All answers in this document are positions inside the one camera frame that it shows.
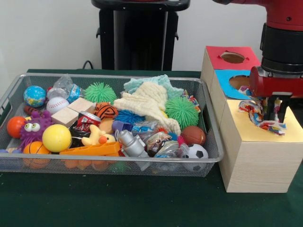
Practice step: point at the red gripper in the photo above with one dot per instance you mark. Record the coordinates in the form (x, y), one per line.
(272, 84)

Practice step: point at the colourful knotted rag toy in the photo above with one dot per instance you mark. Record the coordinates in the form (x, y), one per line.
(255, 111)

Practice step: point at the wooden box with three holes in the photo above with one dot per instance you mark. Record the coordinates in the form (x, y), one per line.
(255, 165)

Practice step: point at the silver mesh bin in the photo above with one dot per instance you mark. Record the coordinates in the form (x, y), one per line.
(118, 163)

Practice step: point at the brown toy football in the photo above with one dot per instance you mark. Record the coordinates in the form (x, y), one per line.
(193, 135)

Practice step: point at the black and white soccer ball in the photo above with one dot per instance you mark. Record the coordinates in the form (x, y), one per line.
(196, 152)

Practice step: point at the green spiky rubber ball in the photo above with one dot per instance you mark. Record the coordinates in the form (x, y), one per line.
(100, 92)
(181, 112)

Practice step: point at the light blue cloth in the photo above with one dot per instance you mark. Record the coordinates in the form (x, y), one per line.
(161, 80)

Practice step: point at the cream knitted cloth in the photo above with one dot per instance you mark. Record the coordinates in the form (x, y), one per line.
(144, 104)

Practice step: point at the dark green table cloth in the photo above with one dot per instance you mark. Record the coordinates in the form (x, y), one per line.
(118, 203)

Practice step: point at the yellow smooth ball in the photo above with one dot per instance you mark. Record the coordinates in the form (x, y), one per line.
(56, 138)

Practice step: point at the purple furry monster toy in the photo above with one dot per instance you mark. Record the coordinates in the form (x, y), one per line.
(34, 128)

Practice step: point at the orange toy basketball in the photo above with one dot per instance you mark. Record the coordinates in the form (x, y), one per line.
(36, 148)

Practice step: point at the red orange ball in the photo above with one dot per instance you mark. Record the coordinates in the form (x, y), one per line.
(15, 126)

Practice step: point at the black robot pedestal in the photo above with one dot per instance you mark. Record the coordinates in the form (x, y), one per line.
(139, 35)

